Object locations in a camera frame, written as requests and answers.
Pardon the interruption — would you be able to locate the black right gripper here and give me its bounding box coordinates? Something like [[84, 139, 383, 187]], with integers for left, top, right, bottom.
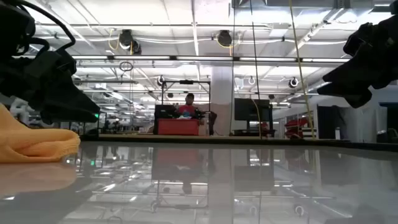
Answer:
[[317, 14, 398, 109]]

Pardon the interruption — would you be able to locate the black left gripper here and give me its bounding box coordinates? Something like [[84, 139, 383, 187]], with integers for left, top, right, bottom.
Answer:
[[0, 49, 101, 124]]

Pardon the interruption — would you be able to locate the orange towel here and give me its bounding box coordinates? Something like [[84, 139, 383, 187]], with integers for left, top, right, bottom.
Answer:
[[0, 103, 81, 164]]

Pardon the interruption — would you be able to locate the black partition panel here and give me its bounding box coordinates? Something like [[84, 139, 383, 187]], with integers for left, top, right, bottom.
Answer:
[[317, 104, 341, 140]]

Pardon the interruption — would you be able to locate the white robot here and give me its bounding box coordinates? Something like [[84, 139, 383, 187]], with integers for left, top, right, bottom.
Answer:
[[9, 98, 32, 126]]

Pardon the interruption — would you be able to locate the small black monitor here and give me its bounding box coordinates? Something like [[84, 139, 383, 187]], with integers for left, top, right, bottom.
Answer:
[[154, 104, 178, 119]]

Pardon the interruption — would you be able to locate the red table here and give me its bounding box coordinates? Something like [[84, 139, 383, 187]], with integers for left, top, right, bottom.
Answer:
[[157, 118, 201, 136]]

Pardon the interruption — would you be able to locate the large black screen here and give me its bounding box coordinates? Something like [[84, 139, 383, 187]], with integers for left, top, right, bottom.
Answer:
[[234, 98, 274, 122]]

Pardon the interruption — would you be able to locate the person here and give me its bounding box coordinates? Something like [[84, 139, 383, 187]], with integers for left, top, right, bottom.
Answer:
[[176, 93, 200, 119]]

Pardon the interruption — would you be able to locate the white square pillar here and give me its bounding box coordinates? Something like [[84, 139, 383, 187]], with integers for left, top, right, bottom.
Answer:
[[211, 65, 235, 136]]

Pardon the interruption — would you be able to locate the long ceiling light bar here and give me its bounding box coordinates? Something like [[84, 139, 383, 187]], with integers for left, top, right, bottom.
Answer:
[[71, 55, 351, 63]]

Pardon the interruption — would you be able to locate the yellow hanging strap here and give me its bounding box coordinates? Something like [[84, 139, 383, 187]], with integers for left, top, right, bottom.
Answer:
[[289, 0, 315, 141]]

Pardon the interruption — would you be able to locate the black coiled cable ring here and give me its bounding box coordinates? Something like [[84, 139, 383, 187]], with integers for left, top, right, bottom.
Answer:
[[119, 60, 134, 72]]

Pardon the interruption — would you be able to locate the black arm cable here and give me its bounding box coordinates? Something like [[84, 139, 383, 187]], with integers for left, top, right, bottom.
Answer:
[[17, 0, 77, 53]]

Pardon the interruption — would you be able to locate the black ceiling cable reel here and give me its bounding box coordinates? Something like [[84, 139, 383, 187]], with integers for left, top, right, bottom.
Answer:
[[118, 29, 142, 55], [216, 29, 233, 49]]

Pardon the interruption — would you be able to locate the black hanging cable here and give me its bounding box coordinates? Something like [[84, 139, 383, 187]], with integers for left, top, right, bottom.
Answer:
[[229, 0, 236, 135], [249, 0, 262, 138]]

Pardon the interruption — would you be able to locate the black metal frame rig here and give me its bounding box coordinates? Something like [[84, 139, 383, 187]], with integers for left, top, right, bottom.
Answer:
[[160, 79, 212, 123]]

